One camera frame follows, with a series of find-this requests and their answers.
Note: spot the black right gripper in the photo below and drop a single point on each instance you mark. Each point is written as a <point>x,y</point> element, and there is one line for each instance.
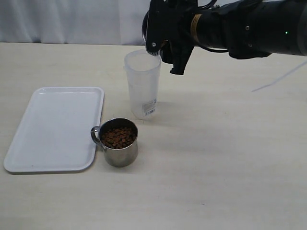
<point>162,25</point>

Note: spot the steel mug with kibble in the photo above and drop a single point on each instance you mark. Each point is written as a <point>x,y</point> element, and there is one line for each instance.
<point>118,139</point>

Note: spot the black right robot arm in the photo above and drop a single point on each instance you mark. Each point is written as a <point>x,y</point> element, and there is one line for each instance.
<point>243,29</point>

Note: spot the clear plastic tall container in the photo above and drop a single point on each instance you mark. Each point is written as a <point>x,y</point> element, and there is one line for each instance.
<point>143,71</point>

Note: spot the white curtain backdrop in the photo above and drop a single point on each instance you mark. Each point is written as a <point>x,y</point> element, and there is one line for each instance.
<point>98,22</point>

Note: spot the white zip tie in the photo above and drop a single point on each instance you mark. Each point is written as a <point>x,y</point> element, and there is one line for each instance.
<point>291,71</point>

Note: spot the white plastic tray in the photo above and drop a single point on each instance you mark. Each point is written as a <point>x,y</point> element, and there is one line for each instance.
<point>54,132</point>

